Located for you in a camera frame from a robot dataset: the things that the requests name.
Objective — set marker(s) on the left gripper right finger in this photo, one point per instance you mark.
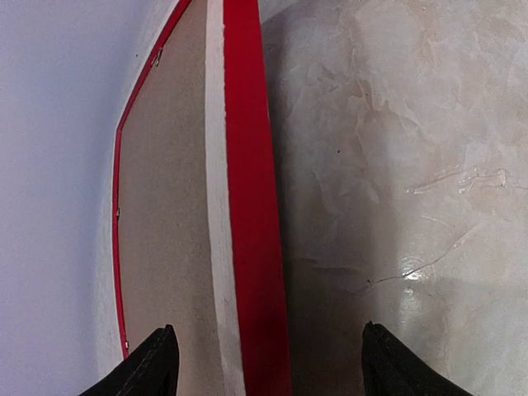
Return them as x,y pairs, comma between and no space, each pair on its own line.
390,368

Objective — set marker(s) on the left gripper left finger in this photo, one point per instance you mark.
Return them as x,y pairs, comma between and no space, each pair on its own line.
151,369

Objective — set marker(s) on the brown backing board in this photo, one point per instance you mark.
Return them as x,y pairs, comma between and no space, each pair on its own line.
164,240

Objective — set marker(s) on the red wooden picture frame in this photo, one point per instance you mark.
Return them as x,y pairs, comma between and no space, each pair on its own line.
243,220

